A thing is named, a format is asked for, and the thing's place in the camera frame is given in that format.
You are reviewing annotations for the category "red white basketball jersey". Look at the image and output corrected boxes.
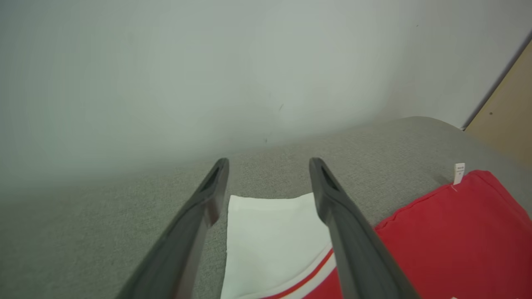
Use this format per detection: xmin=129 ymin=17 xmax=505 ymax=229
xmin=220 ymin=163 xmax=532 ymax=299

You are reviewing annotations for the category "beige wooden panel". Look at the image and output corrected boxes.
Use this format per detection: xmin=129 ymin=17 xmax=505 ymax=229
xmin=463 ymin=39 xmax=532 ymax=167

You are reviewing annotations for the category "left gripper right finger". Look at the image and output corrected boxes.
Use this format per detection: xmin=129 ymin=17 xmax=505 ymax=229
xmin=309 ymin=157 xmax=420 ymax=299

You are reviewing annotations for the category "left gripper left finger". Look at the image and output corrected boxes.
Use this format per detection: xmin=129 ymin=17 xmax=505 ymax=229
xmin=116 ymin=158 xmax=230 ymax=299

